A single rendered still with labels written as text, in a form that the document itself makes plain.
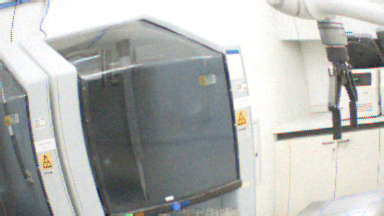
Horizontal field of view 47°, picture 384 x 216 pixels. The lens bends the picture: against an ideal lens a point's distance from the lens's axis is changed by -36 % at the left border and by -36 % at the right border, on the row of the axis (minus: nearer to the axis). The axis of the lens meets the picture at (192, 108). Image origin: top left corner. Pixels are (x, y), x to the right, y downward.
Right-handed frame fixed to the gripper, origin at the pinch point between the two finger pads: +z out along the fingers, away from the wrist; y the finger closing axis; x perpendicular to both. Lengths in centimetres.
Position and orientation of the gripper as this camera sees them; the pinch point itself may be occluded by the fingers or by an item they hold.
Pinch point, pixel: (346, 129)
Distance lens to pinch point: 128.1
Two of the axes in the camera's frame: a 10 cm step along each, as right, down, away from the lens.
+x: -7.3, 0.5, 6.8
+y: 6.7, -1.4, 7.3
